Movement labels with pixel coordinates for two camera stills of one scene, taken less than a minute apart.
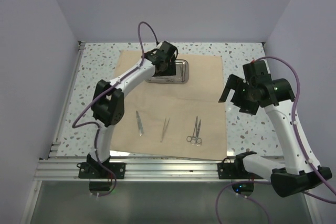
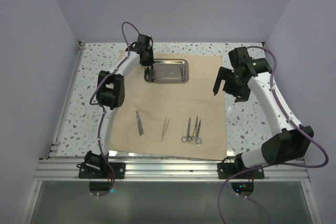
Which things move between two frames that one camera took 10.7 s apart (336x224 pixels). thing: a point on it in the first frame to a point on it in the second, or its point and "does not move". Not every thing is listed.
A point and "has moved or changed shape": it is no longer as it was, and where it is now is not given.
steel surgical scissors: [197, 140] does not move
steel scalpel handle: [139, 124] does not move
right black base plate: [234, 171] does not move
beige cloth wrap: [127, 59] has moved or changed shape
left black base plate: [94, 170] does not move
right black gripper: [250, 108] to [242, 94]
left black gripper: [171, 71] to [151, 62]
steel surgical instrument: [165, 126] does not move
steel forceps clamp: [193, 139] does not move
